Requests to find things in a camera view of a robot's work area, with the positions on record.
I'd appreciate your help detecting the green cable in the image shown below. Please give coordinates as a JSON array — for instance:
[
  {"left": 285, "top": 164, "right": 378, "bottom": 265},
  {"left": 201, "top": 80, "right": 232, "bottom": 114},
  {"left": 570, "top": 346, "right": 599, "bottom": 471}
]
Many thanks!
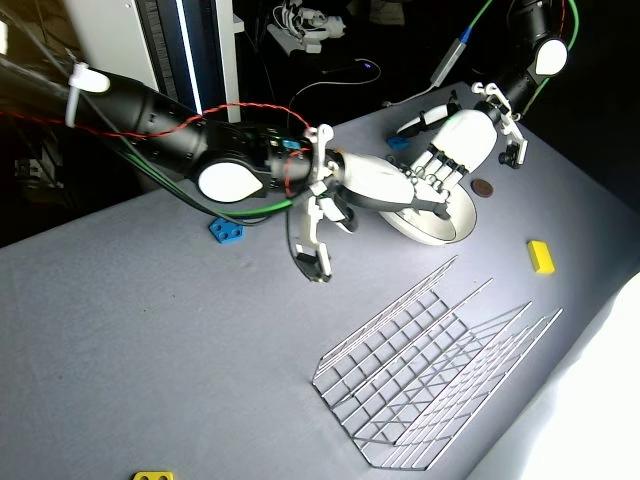
[
  {"left": 519, "top": 0, "right": 582, "bottom": 116},
  {"left": 112, "top": 142, "right": 306, "bottom": 224}
]

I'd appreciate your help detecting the blue pentagon block with holes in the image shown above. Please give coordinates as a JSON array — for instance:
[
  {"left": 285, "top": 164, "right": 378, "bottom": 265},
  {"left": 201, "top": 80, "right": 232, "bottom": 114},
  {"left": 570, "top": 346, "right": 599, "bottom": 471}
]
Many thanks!
[{"left": 208, "top": 218, "right": 245, "bottom": 246}]

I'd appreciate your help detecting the spare white robot hand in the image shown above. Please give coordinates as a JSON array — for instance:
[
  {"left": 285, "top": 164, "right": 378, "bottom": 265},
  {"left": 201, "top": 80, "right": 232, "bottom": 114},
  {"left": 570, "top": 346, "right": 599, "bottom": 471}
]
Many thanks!
[{"left": 267, "top": 0, "right": 349, "bottom": 56}]

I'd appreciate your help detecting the silver wire dish rack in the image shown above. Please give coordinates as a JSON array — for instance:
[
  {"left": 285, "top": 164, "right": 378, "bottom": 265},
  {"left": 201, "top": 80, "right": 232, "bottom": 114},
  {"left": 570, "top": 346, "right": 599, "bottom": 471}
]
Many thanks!
[{"left": 312, "top": 255, "right": 564, "bottom": 471}]

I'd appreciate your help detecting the red twisted cable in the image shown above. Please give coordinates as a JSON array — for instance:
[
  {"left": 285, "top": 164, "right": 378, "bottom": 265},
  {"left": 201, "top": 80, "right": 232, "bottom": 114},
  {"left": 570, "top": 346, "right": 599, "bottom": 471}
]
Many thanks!
[{"left": 0, "top": 102, "right": 314, "bottom": 197}]

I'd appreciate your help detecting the grey adapter box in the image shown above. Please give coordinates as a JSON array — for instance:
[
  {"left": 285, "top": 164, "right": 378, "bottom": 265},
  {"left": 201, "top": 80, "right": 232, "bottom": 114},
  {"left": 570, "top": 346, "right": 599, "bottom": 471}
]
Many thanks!
[{"left": 430, "top": 27, "right": 474, "bottom": 87}]

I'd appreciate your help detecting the grey table cloth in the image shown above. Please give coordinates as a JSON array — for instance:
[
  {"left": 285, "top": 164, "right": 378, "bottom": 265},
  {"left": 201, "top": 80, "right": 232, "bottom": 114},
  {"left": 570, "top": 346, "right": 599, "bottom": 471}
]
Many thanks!
[{"left": 0, "top": 79, "right": 640, "bottom": 480}]

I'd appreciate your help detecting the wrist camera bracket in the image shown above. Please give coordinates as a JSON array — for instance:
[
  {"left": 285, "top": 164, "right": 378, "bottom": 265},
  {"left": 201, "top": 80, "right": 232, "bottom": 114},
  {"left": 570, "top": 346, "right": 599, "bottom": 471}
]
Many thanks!
[
  {"left": 497, "top": 117, "right": 529, "bottom": 169},
  {"left": 294, "top": 124, "right": 335, "bottom": 284}
]

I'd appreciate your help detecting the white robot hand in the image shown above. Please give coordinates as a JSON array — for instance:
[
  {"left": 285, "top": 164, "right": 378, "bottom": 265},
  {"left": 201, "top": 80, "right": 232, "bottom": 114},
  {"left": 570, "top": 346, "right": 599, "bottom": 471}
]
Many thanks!
[
  {"left": 394, "top": 102, "right": 500, "bottom": 196},
  {"left": 319, "top": 151, "right": 454, "bottom": 235}
]

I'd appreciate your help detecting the yellow rectangular block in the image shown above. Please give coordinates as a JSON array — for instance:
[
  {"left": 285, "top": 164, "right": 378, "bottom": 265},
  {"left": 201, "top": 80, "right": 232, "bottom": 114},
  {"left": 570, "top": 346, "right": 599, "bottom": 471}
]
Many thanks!
[{"left": 527, "top": 239, "right": 556, "bottom": 275}]

